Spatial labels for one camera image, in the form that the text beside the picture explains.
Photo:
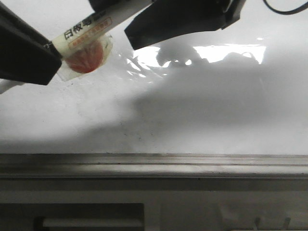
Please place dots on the grey cabinet below whiteboard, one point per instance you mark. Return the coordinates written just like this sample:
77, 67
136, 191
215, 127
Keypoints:
154, 205

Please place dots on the white whiteboard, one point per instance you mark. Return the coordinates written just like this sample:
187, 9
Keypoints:
241, 90

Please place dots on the grey aluminium whiteboard frame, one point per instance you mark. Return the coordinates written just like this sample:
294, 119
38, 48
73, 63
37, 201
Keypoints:
21, 166

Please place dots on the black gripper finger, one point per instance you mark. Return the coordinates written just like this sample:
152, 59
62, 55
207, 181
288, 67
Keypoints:
166, 19
25, 54

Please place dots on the white black whiteboard marker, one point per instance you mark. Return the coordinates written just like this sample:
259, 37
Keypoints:
107, 15

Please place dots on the red magnet taped to marker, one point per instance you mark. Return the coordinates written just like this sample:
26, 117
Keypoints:
87, 59

